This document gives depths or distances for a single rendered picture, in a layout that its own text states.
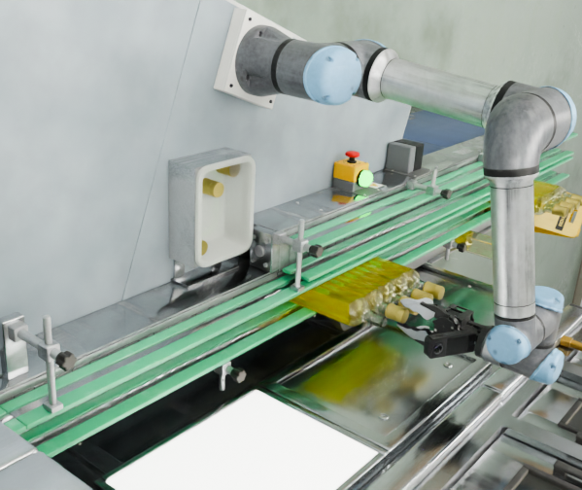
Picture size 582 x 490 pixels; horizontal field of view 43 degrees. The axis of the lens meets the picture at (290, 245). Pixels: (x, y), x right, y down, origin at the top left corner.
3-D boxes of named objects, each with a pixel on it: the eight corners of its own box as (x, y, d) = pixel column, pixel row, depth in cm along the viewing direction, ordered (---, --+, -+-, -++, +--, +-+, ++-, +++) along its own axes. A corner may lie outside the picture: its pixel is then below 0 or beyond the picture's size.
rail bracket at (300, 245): (269, 282, 170) (312, 298, 163) (272, 213, 164) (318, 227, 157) (277, 278, 172) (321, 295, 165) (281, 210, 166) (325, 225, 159)
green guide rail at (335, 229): (284, 242, 170) (311, 252, 166) (284, 238, 170) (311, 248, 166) (558, 132, 299) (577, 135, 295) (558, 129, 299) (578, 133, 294)
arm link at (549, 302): (551, 309, 139) (540, 360, 144) (572, 292, 148) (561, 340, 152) (512, 296, 144) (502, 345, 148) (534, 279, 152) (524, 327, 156)
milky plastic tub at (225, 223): (169, 259, 161) (197, 271, 156) (169, 159, 153) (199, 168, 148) (224, 239, 174) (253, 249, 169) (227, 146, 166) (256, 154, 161)
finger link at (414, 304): (410, 295, 172) (444, 316, 167) (397, 302, 167) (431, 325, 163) (415, 284, 170) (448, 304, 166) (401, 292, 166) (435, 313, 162)
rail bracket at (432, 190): (403, 189, 211) (445, 200, 203) (406, 164, 208) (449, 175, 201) (410, 187, 214) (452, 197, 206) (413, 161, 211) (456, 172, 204)
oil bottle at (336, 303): (284, 299, 178) (358, 331, 166) (285, 279, 176) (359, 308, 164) (298, 293, 182) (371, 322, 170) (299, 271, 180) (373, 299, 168)
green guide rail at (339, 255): (282, 271, 173) (309, 282, 169) (282, 267, 173) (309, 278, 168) (554, 150, 302) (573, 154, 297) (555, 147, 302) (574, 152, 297)
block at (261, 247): (246, 265, 173) (269, 274, 170) (248, 227, 170) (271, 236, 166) (256, 262, 176) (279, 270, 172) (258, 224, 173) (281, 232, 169)
